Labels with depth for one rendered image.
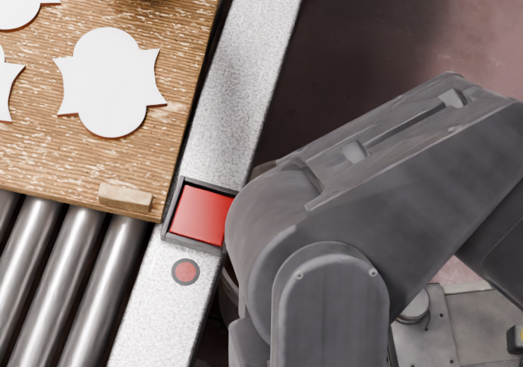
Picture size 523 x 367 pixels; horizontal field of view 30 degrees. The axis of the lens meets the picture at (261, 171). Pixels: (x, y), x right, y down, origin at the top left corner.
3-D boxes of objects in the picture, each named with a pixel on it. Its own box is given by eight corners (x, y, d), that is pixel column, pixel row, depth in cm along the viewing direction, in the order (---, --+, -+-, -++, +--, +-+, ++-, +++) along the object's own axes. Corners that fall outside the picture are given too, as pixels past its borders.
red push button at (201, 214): (235, 202, 111) (236, 197, 109) (220, 250, 108) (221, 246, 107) (184, 188, 111) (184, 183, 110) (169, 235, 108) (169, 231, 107)
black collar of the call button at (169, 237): (244, 198, 111) (245, 192, 109) (226, 259, 108) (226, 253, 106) (180, 180, 111) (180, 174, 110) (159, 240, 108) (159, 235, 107)
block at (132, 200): (154, 201, 108) (153, 192, 105) (149, 216, 107) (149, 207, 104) (102, 190, 108) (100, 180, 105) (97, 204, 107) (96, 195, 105)
